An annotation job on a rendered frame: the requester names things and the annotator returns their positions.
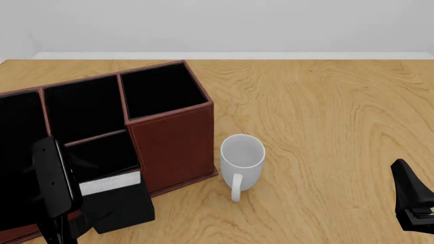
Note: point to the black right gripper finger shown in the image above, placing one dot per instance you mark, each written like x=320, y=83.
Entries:
x=408, y=183

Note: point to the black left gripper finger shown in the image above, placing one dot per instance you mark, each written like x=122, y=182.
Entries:
x=83, y=160
x=30, y=169

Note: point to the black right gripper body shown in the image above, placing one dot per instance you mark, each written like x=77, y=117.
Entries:
x=415, y=218

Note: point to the black book with white pages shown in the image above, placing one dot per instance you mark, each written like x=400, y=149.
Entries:
x=118, y=203

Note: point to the red-brown desk caddy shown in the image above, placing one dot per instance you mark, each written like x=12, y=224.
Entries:
x=171, y=142

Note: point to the white mug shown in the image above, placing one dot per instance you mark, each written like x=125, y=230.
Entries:
x=241, y=162

